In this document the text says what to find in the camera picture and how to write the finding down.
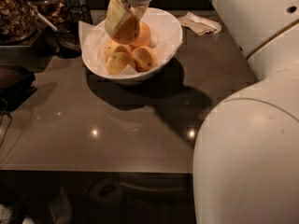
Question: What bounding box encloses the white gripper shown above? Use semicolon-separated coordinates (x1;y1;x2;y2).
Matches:
105;0;152;37

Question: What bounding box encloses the orange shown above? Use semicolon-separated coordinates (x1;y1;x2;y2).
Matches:
131;21;151;48
104;39;132;58
112;14;140;44
132;46;158;72
106;51;135;75

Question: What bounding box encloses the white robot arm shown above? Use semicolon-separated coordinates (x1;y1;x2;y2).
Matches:
192;0;299;224

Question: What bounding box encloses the white paper bowl liner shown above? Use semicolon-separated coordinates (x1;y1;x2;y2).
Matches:
78;7;184;77

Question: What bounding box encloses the white ceramic bowl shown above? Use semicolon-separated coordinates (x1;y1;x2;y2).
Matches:
80;7;184;86

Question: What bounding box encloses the crumpled paper napkin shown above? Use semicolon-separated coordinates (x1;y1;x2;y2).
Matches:
178;12;222;35

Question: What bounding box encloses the small glass snack jar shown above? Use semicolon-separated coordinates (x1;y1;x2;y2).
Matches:
26;0;69;25

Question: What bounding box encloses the large glass snack jar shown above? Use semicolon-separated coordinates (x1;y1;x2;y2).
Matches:
0;0;36;45

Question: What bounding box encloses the black wire basket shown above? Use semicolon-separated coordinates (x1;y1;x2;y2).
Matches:
55;5;93;59

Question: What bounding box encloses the black device with cable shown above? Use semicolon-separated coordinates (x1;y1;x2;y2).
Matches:
0;65;36;111

